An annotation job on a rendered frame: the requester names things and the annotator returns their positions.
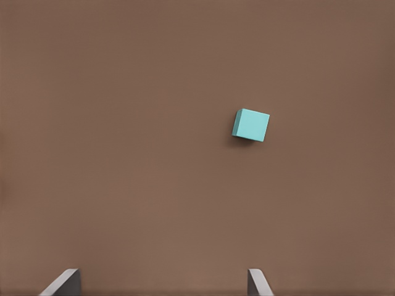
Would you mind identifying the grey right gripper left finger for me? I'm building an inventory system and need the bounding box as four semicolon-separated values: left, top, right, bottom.
39;268;82;296

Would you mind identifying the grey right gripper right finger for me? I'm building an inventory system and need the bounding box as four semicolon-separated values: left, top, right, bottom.
247;268;275;296

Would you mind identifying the blue wooden cube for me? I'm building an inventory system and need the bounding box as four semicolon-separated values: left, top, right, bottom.
231;108;271;144

